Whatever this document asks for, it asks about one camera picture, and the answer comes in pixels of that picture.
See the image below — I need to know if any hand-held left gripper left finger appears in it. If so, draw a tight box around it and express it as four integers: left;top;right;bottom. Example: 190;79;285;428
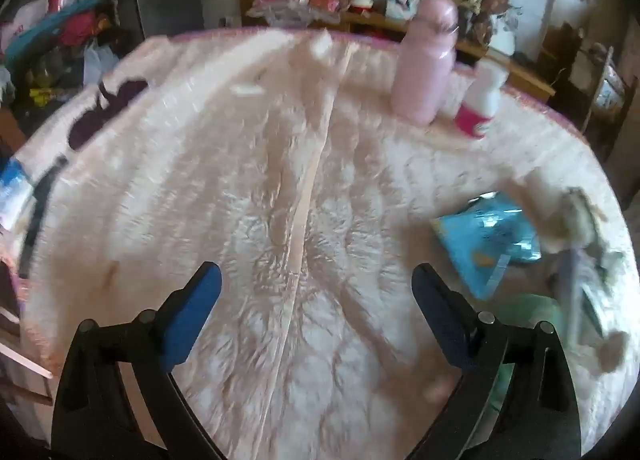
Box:
50;261;226;460

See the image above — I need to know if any pink quilted bed cover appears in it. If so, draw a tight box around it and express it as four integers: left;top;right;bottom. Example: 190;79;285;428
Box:
15;29;638;460

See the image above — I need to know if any black strap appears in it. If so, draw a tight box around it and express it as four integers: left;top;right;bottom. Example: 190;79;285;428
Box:
19;155;69;279

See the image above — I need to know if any white bottle with pink label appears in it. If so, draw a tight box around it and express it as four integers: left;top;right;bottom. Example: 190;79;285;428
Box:
454;62;508;140

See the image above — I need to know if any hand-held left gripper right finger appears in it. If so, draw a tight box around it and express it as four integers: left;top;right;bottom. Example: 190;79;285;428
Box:
405;262;583;460

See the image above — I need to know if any pale green packet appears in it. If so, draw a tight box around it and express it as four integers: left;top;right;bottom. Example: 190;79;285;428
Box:
492;292;568;411

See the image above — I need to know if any wooden cabinet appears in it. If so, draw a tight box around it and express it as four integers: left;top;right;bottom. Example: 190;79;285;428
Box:
237;0;558;102

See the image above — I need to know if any crumpled beige wrapper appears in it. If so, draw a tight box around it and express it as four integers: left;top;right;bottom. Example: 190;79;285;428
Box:
532;185;610;257

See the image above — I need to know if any pile of clothes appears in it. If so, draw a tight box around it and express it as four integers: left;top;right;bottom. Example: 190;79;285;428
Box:
0;0;136;111

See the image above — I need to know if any blue snack packet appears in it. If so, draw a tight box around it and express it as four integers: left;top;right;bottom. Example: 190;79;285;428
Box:
431;192;543;300

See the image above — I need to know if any wooden chair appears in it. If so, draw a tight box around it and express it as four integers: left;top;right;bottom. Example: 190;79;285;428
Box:
542;22;632;161

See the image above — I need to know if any blue and white packet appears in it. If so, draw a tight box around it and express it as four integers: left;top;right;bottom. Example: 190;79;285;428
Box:
0;157;34;231

